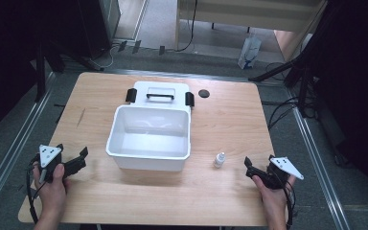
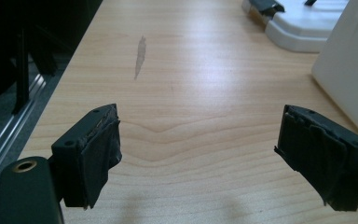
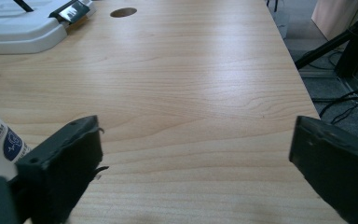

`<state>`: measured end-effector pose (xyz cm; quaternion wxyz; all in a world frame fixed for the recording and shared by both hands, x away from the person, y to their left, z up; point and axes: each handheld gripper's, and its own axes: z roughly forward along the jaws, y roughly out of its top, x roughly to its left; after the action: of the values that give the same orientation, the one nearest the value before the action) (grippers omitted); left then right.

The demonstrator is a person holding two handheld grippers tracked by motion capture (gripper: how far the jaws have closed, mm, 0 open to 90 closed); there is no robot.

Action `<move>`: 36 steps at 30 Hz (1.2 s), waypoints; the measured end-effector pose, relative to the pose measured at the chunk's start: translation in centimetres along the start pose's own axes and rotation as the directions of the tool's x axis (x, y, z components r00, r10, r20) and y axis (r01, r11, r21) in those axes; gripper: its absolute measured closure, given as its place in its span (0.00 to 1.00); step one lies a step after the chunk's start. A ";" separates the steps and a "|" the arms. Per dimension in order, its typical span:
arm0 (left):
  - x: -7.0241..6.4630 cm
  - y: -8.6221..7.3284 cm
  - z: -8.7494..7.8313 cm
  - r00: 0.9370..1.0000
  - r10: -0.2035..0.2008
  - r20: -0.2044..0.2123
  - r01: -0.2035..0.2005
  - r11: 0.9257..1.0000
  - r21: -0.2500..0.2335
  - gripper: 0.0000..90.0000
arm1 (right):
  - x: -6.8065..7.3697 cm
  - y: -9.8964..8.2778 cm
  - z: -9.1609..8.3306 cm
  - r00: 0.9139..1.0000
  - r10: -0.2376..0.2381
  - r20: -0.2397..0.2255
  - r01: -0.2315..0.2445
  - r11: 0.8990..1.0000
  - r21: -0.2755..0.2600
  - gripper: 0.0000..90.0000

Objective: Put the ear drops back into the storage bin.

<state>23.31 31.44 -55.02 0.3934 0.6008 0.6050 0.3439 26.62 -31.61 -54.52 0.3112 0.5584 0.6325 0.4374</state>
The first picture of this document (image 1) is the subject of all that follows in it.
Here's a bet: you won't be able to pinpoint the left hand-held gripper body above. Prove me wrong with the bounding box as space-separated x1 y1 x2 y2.
32 143 67 184

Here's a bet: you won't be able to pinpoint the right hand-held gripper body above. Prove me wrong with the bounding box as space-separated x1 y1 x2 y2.
262 154 305 191

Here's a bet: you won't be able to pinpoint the person's right hand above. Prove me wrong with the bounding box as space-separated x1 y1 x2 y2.
251 173 297 224

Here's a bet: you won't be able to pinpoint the person's left hand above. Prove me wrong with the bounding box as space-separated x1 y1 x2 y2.
32 162 72 221

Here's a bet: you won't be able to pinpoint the small white dropper bottle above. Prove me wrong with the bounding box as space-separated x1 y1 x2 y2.
213 151 227 170

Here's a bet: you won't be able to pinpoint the white plastic storage box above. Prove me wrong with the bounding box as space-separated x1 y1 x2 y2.
105 80 196 173

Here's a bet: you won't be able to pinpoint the black metal stand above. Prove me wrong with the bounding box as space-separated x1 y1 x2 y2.
248 18 320 118
33 34 105 104

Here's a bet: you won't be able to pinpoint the white plastic bag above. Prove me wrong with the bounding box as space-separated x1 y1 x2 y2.
237 33 264 71

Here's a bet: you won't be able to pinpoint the dark cabinet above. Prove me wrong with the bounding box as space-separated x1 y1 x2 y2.
76 0 123 60

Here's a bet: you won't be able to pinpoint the light wooden furniture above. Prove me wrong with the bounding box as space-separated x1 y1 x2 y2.
173 0 330 63

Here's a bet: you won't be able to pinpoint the metal floor rail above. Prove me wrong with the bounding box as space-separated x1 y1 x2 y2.
286 87 353 230
0 72 58 223

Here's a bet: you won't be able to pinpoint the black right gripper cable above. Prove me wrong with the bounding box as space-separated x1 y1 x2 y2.
279 178 297 230

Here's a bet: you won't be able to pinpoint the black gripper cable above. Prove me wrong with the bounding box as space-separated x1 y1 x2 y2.
25 161 47 225
279 178 297 230

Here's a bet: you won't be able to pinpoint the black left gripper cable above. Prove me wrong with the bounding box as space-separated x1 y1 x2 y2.
25 161 47 225

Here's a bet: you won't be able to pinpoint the black floor cables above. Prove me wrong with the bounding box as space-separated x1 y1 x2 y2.
260 60 303 131

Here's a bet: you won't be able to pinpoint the white floor cable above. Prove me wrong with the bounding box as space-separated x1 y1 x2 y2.
97 43 120 70

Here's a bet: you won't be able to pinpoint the black hanging cable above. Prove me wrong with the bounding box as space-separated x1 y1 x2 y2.
174 0 199 54

